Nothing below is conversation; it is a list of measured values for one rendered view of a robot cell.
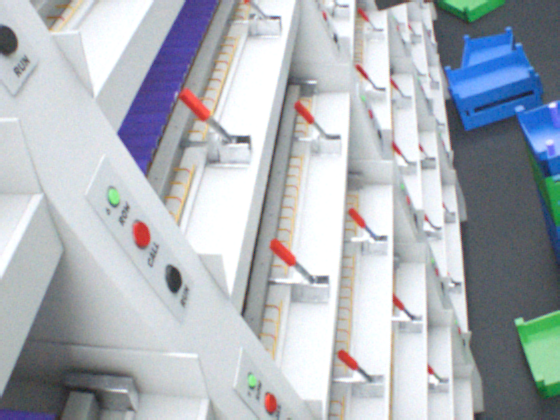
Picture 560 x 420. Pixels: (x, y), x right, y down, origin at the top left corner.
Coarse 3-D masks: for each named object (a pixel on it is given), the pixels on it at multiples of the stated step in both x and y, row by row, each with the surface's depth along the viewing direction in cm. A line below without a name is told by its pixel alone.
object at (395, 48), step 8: (392, 24) 180; (392, 32) 181; (400, 32) 189; (392, 40) 182; (400, 40) 184; (392, 48) 184; (400, 48) 183; (392, 56) 185; (400, 56) 185; (408, 56) 191; (416, 80) 192; (416, 88) 191; (416, 96) 193; (416, 104) 194; (424, 104) 194; (416, 112) 196; (424, 112) 196; (432, 112) 204; (440, 144) 203; (440, 152) 204; (440, 160) 206; (440, 168) 208; (448, 168) 207; (456, 184) 215; (456, 192) 213; (456, 200) 215; (464, 200) 225; (464, 208) 220; (464, 216) 219
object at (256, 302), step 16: (288, 96) 109; (288, 112) 106; (288, 128) 103; (288, 144) 100; (288, 160) 99; (272, 176) 95; (288, 176) 97; (272, 192) 92; (272, 208) 90; (272, 224) 88; (256, 256) 84; (272, 256) 85; (256, 272) 82; (256, 288) 80; (256, 304) 79; (256, 320) 77; (272, 320) 78; (256, 336) 75; (272, 336) 77; (272, 352) 75
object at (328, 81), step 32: (320, 64) 111; (320, 96) 113; (320, 160) 101; (288, 192) 96; (320, 192) 95; (288, 224) 91; (320, 224) 91; (320, 256) 87; (288, 320) 80; (320, 320) 79; (288, 352) 76; (320, 352) 76; (320, 384) 73; (320, 416) 67
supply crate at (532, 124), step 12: (516, 108) 170; (540, 108) 170; (528, 120) 172; (540, 120) 172; (528, 132) 173; (540, 132) 171; (552, 132) 169; (528, 144) 168; (540, 144) 168; (540, 156) 155; (552, 156) 155; (540, 168) 161; (552, 168) 157
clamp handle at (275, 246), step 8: (272, 240) 78; (272, 248) 78; (280, 248) 78; (280, 256) 78; (288, 256) 78; (288, 264) 79; (296, 264) 79; (304, 272) 80; (304, 280) 81; (312, 280) 81
